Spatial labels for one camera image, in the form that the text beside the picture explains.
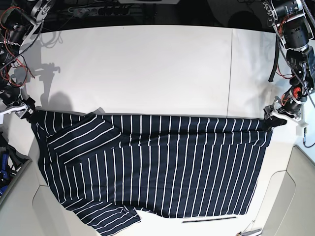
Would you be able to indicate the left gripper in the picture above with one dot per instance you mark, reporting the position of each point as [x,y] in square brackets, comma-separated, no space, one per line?
[289,107]

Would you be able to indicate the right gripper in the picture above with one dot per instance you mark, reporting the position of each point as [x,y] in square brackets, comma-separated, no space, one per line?
[12,98]

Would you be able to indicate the navy white striped T-shirt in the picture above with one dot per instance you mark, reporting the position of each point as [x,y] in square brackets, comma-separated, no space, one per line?
[106,168]

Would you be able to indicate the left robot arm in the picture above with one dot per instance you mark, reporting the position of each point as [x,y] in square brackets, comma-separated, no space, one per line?
[292,22]

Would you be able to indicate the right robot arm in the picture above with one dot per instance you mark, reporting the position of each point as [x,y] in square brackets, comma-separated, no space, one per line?
[20,26]

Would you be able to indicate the grey bin with blue tools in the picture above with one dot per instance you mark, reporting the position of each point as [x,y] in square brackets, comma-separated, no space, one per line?
[12,165]

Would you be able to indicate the beige chair right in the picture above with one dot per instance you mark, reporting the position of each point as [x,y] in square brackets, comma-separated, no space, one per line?
[288,207]

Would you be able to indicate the beige chair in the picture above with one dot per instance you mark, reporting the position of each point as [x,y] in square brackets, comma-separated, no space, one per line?
[288,207]
[30,209]

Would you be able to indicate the beige chair left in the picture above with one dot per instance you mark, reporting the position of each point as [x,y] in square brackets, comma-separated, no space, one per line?
[30,209]

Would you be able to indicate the black ruler strip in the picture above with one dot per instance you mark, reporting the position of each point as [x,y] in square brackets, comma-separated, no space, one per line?
[209,220]

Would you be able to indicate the black round stool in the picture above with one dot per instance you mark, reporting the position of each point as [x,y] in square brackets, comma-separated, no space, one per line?
[244,20]

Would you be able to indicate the scissors at table edge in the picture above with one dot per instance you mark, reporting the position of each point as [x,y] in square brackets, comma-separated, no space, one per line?
[256,232]

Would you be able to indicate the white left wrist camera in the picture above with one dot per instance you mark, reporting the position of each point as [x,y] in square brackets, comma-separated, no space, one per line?
[301,128]

